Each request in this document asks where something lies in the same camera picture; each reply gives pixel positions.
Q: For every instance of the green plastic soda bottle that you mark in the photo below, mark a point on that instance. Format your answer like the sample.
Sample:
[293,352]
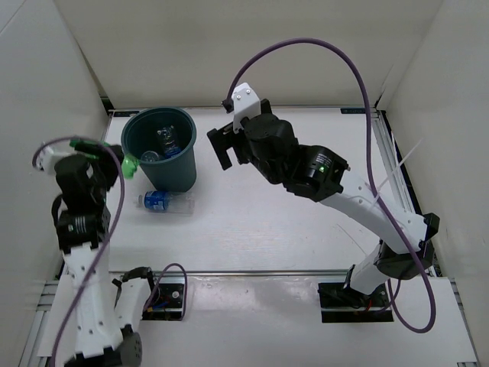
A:
[97,151]

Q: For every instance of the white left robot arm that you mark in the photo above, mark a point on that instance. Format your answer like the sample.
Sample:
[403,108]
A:
[107,310]

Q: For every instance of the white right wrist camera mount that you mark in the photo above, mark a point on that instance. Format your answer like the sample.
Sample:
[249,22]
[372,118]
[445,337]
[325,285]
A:
[243,103]

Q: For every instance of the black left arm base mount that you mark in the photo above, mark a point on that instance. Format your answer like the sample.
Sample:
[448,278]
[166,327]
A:
[169,301]

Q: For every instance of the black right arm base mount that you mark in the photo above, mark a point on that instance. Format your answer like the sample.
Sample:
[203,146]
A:
[341,305]

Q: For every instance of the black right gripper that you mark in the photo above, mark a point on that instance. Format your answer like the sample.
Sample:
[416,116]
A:
[225,139]

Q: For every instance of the clear bottle blue Aquarius label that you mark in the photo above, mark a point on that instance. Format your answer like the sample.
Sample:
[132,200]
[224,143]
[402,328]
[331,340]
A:
[168,140]

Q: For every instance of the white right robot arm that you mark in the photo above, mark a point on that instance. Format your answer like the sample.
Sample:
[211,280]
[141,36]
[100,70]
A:
[319,174]

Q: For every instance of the dark teal plastic bin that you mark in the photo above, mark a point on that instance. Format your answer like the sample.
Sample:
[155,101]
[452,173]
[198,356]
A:
[176,174]

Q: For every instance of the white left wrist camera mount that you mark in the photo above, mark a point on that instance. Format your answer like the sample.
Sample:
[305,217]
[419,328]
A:
[47,158]

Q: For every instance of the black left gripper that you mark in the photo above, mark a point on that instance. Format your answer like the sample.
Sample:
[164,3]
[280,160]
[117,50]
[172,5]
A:
[108,164]

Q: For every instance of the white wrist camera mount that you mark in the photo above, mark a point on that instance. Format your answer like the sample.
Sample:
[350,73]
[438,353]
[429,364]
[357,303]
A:
[243,103]
[47,158]

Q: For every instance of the clear unlabelled plastic bottle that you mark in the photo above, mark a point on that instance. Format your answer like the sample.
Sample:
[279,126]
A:
[151,157]

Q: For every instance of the clear bottle blue Pocari label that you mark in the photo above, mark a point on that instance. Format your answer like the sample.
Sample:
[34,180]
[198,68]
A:
[166,202]

